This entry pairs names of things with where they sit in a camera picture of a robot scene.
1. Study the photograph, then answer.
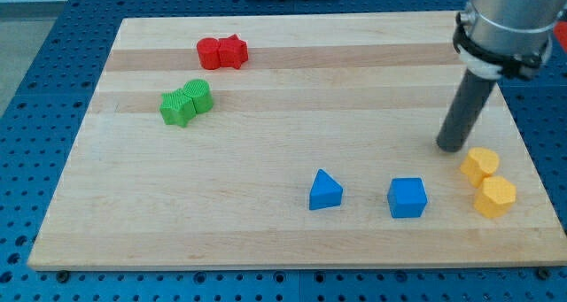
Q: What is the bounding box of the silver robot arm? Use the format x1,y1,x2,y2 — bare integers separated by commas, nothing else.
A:
453,0,566,81

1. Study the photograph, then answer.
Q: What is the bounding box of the blue cube block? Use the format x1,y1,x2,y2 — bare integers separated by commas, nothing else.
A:
387,177,428,219

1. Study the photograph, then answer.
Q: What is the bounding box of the wooden board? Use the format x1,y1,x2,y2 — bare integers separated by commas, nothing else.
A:
27,12,566,271

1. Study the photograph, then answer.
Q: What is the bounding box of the blue triangle block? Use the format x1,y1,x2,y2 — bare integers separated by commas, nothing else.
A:
308,169,344,211

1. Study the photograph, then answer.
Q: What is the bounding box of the green cylinder block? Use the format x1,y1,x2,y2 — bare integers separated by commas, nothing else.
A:
183,79,214,114

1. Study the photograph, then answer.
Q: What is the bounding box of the red star block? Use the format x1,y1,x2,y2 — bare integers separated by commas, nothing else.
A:
218,35,248,69

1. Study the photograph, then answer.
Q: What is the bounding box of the green star block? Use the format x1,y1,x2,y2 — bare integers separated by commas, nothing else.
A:
159,89,197,128

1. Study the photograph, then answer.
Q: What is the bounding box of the red cylinder block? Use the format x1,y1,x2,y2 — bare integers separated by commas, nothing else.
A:
196,37,221,70

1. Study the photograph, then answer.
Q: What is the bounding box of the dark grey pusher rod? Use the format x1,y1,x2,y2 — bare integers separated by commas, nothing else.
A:
436,69,496,152

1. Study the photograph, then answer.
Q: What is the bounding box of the yellow heart block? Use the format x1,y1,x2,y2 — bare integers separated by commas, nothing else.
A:
460,147,500,188

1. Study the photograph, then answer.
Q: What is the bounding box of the yellow hexagon block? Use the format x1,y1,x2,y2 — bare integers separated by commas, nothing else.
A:
473,176,517,219

